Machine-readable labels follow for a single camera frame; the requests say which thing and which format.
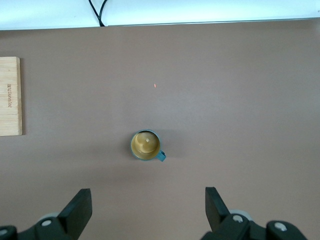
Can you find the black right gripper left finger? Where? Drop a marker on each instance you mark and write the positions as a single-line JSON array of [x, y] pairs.
[[75, 212]]

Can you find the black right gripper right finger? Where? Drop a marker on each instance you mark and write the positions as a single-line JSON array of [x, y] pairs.
[[217, 212]]

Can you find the teal cup with yellow inside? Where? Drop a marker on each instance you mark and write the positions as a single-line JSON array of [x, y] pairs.
[[146, 146]]

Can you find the brown table cover sheet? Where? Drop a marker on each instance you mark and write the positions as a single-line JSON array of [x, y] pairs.
[[200, 100]]

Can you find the bamboo cutting board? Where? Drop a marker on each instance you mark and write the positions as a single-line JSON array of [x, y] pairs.
[[10, 100]]

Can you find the white panel with silver edge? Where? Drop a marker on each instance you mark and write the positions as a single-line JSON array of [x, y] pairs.
[[200, 10]]

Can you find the plain white panel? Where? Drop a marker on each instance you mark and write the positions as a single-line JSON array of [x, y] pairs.
[[37, 12]]

